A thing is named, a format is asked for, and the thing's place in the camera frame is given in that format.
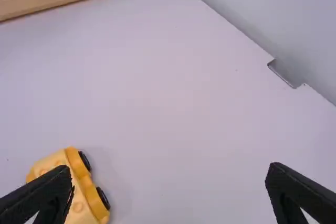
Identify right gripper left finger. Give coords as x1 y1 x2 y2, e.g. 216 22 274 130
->
0 165 76 224

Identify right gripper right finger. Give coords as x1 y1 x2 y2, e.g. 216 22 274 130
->
265 162 336 224

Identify yellow toy car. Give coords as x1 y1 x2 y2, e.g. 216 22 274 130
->
25 146 112 224

